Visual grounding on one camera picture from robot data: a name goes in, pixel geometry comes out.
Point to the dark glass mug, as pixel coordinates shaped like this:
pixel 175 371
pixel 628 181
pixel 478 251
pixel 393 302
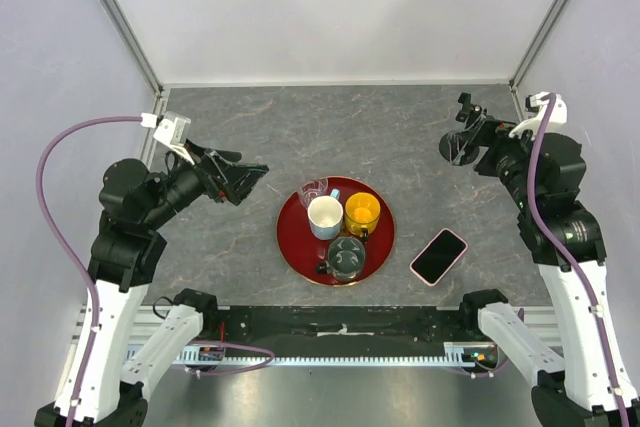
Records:
pixel 345 260

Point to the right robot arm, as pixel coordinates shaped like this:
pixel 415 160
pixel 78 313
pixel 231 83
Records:
pixel 585 382

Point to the yellow cup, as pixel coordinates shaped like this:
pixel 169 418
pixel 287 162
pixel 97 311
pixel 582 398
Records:
pixel 362 213

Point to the pink smartphone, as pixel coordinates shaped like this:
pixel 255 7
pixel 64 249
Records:
pixel 440 254

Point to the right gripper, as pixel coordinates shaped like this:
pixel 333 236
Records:
pixel 495 134

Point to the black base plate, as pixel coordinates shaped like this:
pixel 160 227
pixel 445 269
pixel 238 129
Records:
pixel 347 331

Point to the cable duct rail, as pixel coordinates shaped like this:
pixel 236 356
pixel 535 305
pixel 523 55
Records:
pixel 199 355

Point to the round red tray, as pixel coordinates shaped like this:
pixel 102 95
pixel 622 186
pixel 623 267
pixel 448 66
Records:
pixel 302 251

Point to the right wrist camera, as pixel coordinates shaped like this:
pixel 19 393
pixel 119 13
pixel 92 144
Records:
pixel 546 112

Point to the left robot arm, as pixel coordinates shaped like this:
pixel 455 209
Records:
pixel 103 387

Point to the clear glass cup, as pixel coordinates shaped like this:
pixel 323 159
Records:
pixel 311 190

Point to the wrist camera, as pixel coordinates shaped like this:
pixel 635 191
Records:
pixel 546 112
pixel 172 129

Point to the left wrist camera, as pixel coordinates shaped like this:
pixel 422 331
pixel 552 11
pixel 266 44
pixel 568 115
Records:
pixel 172 129

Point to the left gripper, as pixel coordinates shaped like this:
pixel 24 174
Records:
pixel 222 179

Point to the black phone stand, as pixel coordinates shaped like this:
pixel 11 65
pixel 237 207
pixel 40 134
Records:
pixel 461 147

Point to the white mug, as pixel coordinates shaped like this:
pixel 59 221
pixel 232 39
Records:
pixel 325 214

